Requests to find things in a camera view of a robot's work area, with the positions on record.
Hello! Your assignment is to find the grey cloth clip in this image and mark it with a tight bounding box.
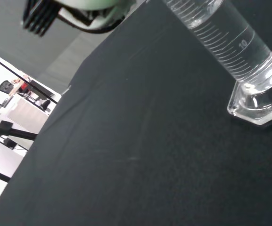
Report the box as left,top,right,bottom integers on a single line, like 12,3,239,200
61,85,73,96

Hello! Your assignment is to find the black tripod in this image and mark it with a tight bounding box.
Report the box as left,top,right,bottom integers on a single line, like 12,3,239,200
0,119,39,183

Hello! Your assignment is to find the black bench cloth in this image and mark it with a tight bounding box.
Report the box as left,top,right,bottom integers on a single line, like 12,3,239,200
0,0,272,226

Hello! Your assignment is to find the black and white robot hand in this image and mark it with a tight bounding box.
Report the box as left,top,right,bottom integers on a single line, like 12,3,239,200
20,0,137,38

